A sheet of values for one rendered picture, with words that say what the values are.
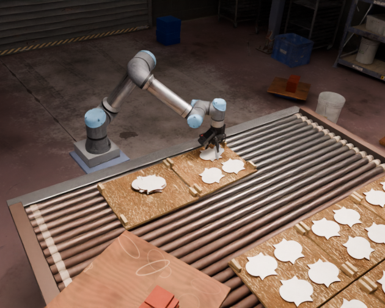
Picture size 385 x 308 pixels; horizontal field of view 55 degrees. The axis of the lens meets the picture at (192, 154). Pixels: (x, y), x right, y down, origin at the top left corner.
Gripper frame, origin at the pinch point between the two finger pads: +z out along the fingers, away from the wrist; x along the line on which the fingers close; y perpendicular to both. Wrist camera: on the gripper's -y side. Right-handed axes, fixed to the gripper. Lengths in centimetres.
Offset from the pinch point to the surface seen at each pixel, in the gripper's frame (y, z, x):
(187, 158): -13.9, 0.7, 4.5
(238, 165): 7.1, -0.3, -17.1
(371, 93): 375, 91, 94
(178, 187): -32.6, 0.8, -13.8
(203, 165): -9.5, 0.6, -5.8
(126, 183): -54, 1, 4
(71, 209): -85, 3, 2
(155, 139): 53, 94, 151
